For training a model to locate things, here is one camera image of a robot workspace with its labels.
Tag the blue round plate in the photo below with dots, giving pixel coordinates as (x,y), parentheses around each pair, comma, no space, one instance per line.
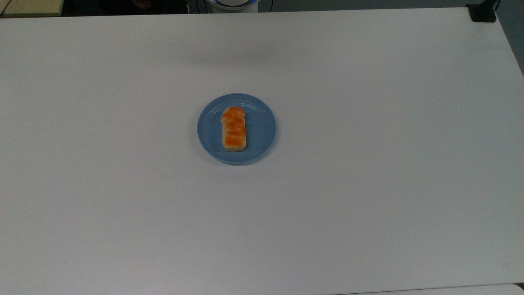
(262,131)

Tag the bread loaf with orange glaze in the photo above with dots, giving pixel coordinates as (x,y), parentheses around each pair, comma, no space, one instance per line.
(234,129)

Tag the light wooden table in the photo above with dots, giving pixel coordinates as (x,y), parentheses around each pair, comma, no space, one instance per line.
(28,7)

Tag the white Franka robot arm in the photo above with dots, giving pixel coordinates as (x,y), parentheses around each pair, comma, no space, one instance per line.
(231,6)

